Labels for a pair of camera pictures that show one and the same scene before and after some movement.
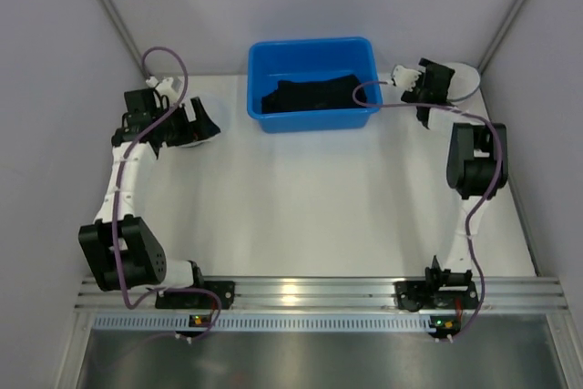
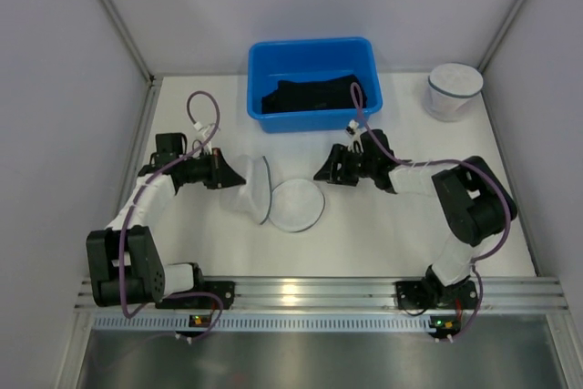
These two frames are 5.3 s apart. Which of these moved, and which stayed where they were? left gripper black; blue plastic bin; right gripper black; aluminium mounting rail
Moved: left gripper black; right gripper black
Stayed: aluminium mounting rail; blue plastic bin
